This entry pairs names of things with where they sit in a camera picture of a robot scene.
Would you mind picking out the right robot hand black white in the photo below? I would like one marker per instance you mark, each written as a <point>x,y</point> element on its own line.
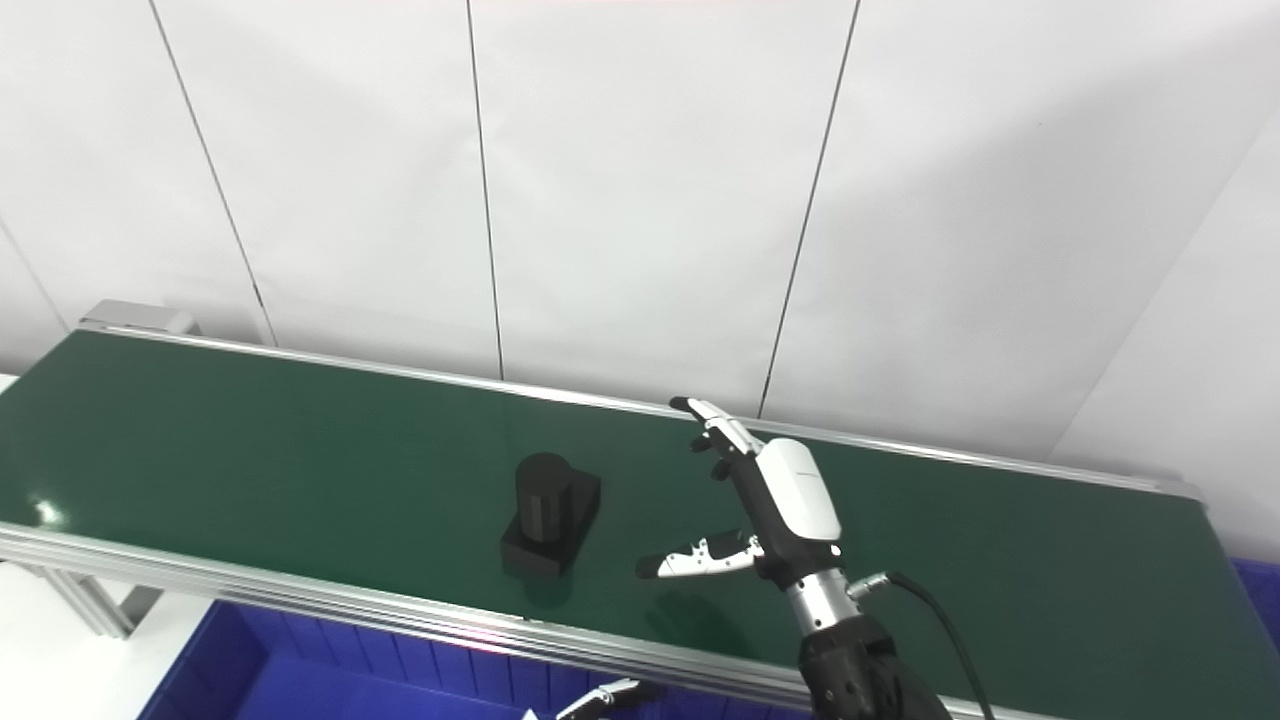
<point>795,500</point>

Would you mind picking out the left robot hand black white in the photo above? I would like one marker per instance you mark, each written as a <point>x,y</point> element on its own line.
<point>605,698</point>

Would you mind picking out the black cylinder block part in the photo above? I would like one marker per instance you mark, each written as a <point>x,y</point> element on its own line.
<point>550,515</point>

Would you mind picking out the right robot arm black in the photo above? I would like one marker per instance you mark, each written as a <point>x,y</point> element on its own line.
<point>860,670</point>

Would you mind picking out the blue plastic bin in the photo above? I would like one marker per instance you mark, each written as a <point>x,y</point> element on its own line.
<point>740,705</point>
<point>350,680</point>
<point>1262,600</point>

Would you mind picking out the green conveyor belt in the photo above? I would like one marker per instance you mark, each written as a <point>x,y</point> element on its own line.
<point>350,605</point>
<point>300,470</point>

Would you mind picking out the aluminium conveyor leg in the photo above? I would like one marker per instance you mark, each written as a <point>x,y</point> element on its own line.
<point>100,600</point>

